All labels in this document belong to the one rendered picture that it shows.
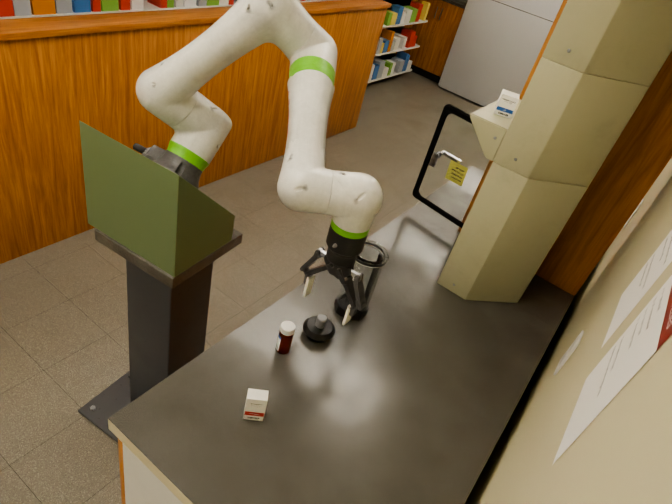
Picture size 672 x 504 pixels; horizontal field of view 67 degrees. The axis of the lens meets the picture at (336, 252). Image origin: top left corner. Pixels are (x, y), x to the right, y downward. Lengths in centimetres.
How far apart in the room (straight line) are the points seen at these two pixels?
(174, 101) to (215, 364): 71
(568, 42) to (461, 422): 97
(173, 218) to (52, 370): 131
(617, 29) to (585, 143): 29
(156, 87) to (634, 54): 120
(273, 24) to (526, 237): 95
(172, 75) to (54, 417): 151
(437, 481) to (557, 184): 87
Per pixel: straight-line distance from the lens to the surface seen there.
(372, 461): 125
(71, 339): 267
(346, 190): 110
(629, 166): 185
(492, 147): 153
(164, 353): 193
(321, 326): 140
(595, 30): 143
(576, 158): 156
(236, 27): 134
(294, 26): 133
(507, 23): 662
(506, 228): 160
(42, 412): 245
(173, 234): 145
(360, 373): 139
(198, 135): 155
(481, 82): 677
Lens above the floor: 198
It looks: 37 degrees down
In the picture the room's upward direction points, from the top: 16 degrees clockwise
